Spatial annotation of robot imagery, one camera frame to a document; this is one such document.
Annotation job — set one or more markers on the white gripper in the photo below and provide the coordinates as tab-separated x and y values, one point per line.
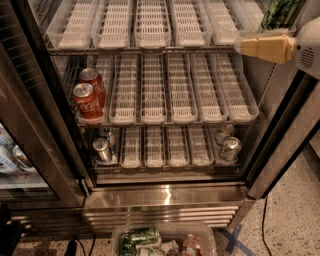
308	46

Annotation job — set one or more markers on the top shelf tray five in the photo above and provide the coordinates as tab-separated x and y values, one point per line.
228	20

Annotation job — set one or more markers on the shelf tray five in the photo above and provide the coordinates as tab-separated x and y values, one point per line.
228	20
209	100
200	147

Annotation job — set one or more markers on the middle shelf tray six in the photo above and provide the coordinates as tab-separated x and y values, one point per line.
232	80

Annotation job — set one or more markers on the steel fridge door right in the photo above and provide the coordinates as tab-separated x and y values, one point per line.
302	126

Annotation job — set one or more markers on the middle shelf tray five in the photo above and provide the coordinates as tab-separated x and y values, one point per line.
209	100

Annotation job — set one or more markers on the top shelf tray four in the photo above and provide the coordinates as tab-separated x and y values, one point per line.
190	23

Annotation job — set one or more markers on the shelf tray four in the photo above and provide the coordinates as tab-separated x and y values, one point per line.
177	147
181	94
190	23

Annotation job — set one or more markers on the rear silver green can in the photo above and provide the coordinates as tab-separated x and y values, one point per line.
223	132

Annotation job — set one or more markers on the silver green can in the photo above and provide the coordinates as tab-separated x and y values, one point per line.
230	149
223	132

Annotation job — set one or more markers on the front silver green can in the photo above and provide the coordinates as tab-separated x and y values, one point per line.
230	149

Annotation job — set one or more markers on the middle shelf tray four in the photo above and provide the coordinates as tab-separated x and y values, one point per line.
181	94

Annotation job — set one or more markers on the top shelf tray three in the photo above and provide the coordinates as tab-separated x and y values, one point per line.
152	25

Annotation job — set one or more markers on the shelf tray three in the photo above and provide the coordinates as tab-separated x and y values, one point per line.
153	99
152	25
154	147

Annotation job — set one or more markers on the bottom shelf tray five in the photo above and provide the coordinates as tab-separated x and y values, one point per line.
200	147

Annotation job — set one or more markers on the middle shelf tray three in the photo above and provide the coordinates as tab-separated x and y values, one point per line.
153	99

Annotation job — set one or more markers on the bottom shelf tray four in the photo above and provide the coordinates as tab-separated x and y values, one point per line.
177	147

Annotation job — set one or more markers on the bottom shelf tray three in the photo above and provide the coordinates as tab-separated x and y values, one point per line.
154	147

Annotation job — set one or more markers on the middle shelf tray two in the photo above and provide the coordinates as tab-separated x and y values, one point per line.
123	100

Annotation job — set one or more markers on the shelf tray two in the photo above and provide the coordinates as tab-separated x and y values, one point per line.
130	149
123	100
112	24

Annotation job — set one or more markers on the steel fridge cabinet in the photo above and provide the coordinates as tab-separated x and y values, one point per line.
216	194

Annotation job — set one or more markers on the bottom shelf tray two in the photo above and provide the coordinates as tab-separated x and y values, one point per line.
130	149

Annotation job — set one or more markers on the top shelf tray two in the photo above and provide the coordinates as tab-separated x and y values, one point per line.
112	24

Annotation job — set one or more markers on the middle shelf tray one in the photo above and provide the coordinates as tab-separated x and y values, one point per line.
104	65

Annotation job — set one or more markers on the shelf tray one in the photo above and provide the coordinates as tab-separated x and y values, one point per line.
71	25
104	65

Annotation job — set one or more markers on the rear silver blue can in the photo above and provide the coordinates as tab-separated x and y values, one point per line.
109	135

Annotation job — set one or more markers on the silver blue can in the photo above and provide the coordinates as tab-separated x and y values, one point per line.
109	135
101	146

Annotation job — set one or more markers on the rear red cola can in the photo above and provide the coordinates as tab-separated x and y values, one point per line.
93	77

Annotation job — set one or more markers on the red cola can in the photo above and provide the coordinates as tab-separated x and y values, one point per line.
87	102
93	77

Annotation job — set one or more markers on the front red cola can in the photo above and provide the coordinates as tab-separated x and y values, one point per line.
87	102

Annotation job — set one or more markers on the front silver blue can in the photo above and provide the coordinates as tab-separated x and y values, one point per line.
101	146

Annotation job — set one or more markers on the top shelf tray one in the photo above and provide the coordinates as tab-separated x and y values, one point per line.
71	25

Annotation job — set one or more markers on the green can in bin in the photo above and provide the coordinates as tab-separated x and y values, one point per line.
134	239

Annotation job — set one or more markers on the glass fridge door left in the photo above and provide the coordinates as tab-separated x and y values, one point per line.
32	116

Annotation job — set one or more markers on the red bottle in bin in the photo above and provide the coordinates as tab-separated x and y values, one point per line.
191	246

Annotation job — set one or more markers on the clear plastic floor bin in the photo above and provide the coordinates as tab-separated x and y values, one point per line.
172	237

